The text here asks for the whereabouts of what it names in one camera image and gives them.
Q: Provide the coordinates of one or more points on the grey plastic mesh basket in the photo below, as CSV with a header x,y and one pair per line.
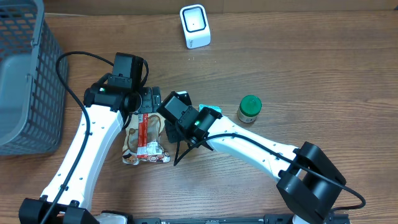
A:
x,y
32,96

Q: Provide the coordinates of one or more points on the red candy bar wrapper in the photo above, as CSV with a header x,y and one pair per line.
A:
x,y
142,137

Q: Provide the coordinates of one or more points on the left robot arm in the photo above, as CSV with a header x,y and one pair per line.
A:
x,y
107,108

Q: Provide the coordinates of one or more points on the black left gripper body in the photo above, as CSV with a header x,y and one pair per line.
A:
x,y
150,100

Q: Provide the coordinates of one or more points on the teal wet wipes pack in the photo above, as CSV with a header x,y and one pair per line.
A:
x,y
216,108

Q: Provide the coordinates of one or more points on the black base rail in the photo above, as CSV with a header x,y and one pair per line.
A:
x,y
266,219

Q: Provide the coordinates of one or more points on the green lid jar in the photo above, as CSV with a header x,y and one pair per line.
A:
x,y
249,108

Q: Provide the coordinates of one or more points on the brown red snack bag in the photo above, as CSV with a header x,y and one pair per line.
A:
x,y
155,152

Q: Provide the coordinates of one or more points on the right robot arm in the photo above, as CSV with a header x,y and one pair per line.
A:
x,y
307,180

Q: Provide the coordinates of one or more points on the white barcode scanner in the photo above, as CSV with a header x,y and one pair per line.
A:
x,y
195,26

